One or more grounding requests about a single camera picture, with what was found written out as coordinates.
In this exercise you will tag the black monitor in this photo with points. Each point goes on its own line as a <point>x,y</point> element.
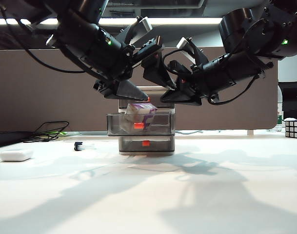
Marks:
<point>292,100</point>

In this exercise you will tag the purple napkin pack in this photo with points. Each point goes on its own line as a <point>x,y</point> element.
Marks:
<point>141,108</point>

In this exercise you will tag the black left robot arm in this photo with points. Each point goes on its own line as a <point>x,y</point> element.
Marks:
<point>89,36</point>

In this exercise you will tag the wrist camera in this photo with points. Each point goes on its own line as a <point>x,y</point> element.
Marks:
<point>145,24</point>
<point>183,45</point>

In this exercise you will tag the white partition foot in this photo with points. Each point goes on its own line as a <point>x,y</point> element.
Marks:
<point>250,132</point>

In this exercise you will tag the small black clip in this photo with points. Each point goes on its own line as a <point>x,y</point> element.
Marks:
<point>77,146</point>

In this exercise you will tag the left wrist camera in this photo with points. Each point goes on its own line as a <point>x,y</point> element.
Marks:
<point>145,24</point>

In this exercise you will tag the white rounded plastic case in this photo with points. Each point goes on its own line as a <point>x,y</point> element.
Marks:
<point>15,155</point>

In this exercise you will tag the long ceiling light strip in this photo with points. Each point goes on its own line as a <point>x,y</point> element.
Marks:
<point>187,21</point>

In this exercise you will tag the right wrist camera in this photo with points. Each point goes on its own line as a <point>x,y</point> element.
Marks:
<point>183,45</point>

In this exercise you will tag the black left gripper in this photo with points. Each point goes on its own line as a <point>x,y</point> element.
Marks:
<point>148,46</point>

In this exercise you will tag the Rubik's cube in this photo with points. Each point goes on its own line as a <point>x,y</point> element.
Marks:
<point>294,129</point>

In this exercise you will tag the white plastic drawer cabinet frame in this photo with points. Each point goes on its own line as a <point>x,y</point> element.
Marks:
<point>148,153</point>

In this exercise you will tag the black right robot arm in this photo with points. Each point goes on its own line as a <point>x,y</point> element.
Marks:
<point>260,31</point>

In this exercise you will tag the clear bottle green label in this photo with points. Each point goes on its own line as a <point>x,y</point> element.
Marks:
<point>279,114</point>

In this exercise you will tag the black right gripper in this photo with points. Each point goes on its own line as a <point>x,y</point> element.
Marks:
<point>199,81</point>

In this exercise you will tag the brown desk partition panel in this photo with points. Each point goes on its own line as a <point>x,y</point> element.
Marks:
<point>41,97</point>

